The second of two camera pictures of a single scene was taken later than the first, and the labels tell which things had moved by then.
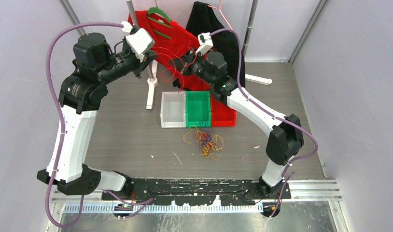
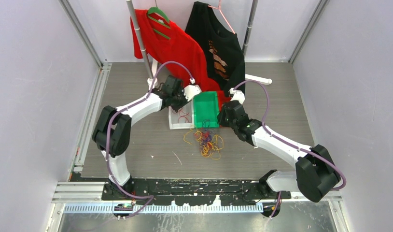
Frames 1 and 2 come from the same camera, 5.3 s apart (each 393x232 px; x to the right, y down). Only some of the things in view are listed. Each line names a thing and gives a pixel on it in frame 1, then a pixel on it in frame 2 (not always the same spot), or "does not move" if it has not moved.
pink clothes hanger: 218,7 does not move
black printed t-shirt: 202,20 does not move
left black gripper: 149,55 -> 177,108
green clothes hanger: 161,13 does not move
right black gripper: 188,58 -> 222,121
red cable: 180,62 -> 185,116
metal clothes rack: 152,81 does not move
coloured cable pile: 210,144 does not move
